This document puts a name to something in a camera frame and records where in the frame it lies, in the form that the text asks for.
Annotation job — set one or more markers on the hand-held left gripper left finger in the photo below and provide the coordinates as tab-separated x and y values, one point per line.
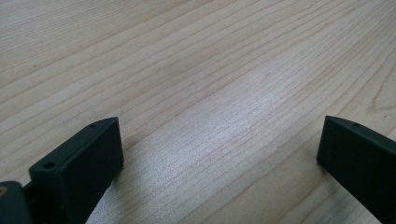
81	168

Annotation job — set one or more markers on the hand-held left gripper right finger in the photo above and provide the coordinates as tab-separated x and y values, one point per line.
358	161

